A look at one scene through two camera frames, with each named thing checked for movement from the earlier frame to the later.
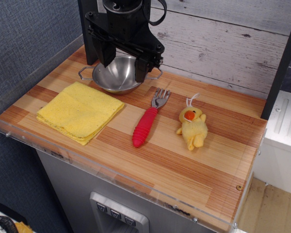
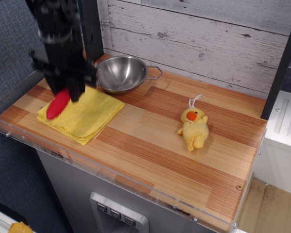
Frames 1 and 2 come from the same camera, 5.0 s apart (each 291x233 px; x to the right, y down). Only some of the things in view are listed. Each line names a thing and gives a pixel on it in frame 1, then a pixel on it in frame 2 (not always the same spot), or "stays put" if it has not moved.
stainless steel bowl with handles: [119, 78] stays put
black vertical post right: [279, 78] stays put
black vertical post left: [86, 7] stays put
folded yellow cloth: [80, 111] stays put
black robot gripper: [130, 32] → [59, 56]
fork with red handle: [146, 121] → [60, 100]
